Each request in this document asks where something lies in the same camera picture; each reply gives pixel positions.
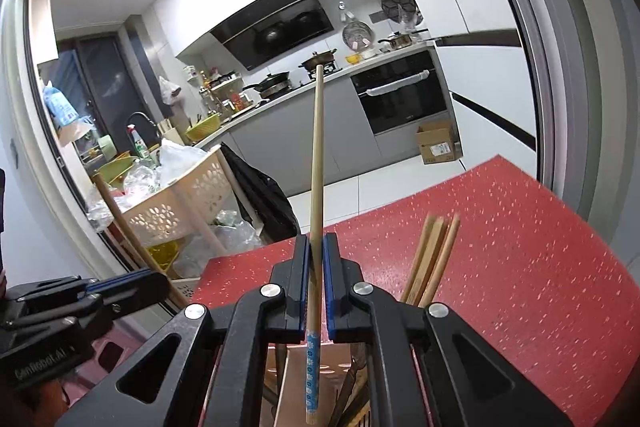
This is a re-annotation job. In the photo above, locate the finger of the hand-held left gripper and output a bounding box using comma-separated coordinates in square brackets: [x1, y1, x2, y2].
[82, 271, 171, 297]
[50, 289, 172, 333]

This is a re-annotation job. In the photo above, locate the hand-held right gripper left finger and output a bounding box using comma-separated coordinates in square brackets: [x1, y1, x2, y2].
[54, 233, 311, 427]

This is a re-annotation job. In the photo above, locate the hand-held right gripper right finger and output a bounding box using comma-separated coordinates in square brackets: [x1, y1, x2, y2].
[322, 232, 574, 427]

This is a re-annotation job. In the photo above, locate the beige utensil holder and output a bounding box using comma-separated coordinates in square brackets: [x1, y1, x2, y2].
[262, 341, 373, 427]

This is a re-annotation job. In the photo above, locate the dark handled spoon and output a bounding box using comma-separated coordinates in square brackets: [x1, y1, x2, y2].
[336, 346, 371, 427]

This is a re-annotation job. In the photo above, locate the light wooden chopstick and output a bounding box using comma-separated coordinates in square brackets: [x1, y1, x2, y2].
[422, 213, 462, 309]

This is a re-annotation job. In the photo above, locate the blue patterned wooden chopstick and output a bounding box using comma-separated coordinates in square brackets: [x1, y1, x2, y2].
[304, 65, 326, 426]

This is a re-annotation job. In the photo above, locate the pink plastic stool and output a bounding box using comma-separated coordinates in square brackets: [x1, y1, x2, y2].
[65, 322, 171, 408]

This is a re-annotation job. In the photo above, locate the beige perforated storage cart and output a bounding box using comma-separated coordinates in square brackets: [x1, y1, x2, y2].
[97, 144, 241, 298]

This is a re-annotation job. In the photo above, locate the black bag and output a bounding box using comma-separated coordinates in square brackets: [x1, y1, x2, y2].
[220, 143, 299, 244]

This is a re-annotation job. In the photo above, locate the light green bowl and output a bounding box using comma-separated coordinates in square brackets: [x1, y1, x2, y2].
[95, 152, 136, 180]

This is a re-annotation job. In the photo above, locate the clear plastic bag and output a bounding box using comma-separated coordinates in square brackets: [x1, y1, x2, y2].
[157, 138, 208, 188]

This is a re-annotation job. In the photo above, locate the white spray bottle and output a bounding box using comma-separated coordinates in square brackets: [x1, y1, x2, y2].
[126, 124, 151, 160]

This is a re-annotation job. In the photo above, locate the grey kitchen cabinet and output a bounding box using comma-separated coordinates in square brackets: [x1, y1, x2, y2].
[220, 69, 381, 198]

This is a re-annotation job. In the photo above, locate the green plastic basin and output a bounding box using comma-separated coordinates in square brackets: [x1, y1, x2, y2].
[185, 114, 222, 142]

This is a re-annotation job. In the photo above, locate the cardboard box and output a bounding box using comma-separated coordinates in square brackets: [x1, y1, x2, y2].
[416, 119, 463, 165]

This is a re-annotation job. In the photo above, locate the blue plastic bag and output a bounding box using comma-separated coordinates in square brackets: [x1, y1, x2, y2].
[42, 82, 81, 128]

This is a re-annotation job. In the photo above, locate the black built-in oven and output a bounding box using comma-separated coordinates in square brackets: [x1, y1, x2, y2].
[350, 49, 449, 136]

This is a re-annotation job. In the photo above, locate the white hanging plastic bag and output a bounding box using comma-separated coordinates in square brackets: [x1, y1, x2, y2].
[159, 76, 183, 104]

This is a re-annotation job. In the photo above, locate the seasoning rack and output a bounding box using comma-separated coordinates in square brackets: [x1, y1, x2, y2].
[197, 69, 251, 118]

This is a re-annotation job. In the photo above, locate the black wok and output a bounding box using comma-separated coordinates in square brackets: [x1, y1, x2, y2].
[242, 72, 292, 100]

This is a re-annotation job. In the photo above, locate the brown cooking pot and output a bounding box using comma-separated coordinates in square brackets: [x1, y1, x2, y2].
[299, 49, 338, 70]

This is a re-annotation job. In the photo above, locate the round steel steamer rack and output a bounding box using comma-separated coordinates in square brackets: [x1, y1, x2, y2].
[342, 21, 375, 50]

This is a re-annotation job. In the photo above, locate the small steel pot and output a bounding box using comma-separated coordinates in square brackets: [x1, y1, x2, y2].
[377, 29, 430, 50]

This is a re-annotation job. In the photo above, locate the black range hood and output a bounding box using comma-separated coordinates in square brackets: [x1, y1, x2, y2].
[209, 0, 335, 72]

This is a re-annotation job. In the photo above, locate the round black pan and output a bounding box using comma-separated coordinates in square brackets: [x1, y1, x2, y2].
[381, 0, 418, 24]

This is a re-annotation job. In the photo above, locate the white oven handle towel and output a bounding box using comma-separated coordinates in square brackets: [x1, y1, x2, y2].
[365, 69, 431, 98]

